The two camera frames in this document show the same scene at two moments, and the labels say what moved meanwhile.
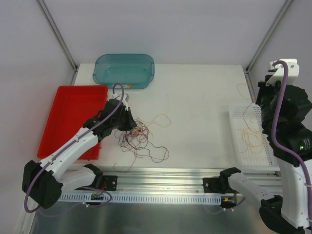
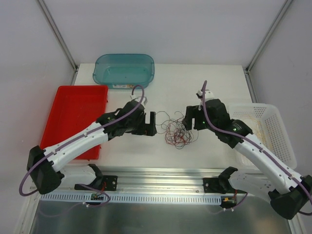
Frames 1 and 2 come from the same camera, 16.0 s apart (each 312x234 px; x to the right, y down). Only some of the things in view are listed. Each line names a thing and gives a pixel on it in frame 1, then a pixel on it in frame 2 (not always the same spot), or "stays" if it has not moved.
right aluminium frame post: (287, 4) stays
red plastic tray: (72, 105) stays
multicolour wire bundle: (137, 139) to (176, 133)
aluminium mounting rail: (173, 182) stays
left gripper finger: (127, 123) to (150, 128)
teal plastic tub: (133, 71) stays
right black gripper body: (262, 96) to (195, 117)
